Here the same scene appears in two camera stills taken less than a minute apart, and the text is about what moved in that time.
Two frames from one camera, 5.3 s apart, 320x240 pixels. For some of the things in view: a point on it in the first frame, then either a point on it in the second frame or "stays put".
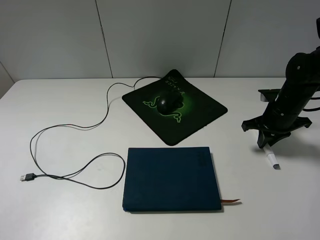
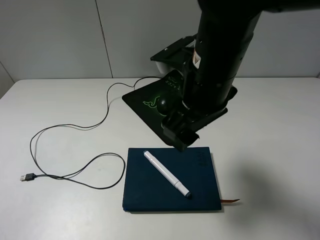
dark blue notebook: (172, 179) stays put
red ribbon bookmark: (229, 200) stays put
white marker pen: (272, 158) to (168, 175)
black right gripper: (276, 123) to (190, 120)
